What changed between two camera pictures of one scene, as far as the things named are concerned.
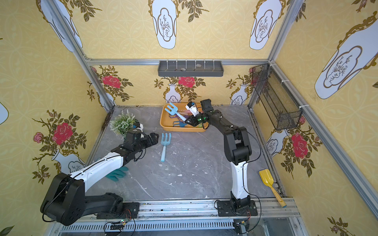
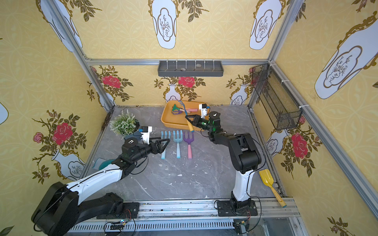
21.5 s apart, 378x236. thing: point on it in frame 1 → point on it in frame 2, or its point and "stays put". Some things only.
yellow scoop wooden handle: (267, 179) stays put
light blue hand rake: (165, 142) stays put
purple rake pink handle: (175, 115) → (189, 140)
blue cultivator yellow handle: (178, 124) → (189, 124)
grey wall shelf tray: (190, 69) stays put
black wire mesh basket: (282, 108) stays put
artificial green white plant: (122, 123) stays put
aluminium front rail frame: (276, 217) stays put
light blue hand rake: (174, 111) → (177, 140)
